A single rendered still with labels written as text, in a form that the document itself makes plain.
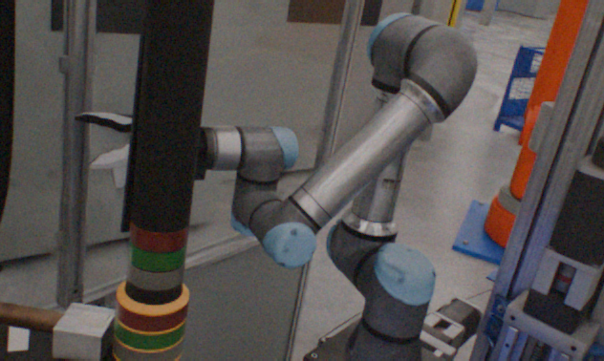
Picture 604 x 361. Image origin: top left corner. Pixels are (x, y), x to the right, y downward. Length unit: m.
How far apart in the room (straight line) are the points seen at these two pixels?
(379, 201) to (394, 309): 0.20
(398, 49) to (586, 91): 0.31
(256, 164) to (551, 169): 0.52
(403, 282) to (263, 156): 0.34
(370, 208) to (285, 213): 0.27
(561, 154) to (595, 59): 0.16
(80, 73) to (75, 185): 0.22
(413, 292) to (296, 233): 0.29
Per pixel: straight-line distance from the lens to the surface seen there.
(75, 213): 1.29
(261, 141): 1.05
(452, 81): 1.02
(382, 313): 1.18
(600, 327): 1.24
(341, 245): 1.27
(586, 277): 1.12
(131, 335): 0.40
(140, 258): 0.37
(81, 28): 1.17
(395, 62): 1.12
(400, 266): 1.16
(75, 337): 0.42
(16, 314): 0.44
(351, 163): 0.99
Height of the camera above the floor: 1.80
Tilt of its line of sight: 22 degrees down
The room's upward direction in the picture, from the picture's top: 10 degrees clockwise
